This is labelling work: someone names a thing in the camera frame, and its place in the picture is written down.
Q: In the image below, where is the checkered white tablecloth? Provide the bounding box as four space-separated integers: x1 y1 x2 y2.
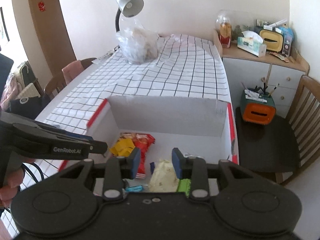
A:
0 33 232 238

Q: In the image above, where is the green cracker packet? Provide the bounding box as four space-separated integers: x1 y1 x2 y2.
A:
177 179 191 197

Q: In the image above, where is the green white tissue box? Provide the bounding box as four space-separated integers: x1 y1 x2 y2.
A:
237 31 267 57

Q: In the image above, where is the wooden chair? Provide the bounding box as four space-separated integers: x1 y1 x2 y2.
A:
235 75 319 186
44 57 96 99

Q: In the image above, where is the pale yellow snack bag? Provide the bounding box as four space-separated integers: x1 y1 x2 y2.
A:
148 160 180 193

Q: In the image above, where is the yellow minion snack packet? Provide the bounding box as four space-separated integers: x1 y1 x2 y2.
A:
125 185 144 193

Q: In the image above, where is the blue box on cabinet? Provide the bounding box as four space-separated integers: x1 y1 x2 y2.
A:
278 26 294 57

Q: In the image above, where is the person left hand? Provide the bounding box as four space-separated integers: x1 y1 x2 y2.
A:
0 167 24 207

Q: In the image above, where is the clear plastic bag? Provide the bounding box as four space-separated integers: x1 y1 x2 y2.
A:
116 17 159 64

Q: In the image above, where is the orange green desk organizer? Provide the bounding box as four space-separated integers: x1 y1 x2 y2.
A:
240 78 277 125

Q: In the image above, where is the brown wooden door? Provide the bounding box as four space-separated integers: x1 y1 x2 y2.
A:
28 0 76 76

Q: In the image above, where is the small yellow snack packet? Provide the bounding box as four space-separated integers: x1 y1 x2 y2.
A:
110 138 135 157

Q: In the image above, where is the red cardboard box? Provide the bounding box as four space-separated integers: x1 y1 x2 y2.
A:
58 95 240 197

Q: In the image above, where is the silver gooseneck desk lamp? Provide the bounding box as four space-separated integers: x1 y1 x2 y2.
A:
115 0 144 32

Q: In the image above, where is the white blue biscuit packet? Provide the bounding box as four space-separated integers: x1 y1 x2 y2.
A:
150 162 157 174

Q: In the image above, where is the red chips bag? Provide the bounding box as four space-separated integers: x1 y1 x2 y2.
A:
119 132 156 179

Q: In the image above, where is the black bag on chair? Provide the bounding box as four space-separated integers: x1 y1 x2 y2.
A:
5 83 51 120

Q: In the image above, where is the left wooden chair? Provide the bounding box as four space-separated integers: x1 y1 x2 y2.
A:
44 57 96 99

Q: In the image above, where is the white wooden sideboard cabinet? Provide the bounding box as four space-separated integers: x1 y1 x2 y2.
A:
213 31 310 117

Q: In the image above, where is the right wooden chair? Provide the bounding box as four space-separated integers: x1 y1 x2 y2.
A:
235 75 319 186

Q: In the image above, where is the pink cloth on chair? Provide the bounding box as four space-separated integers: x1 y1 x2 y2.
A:
62 60 84 85

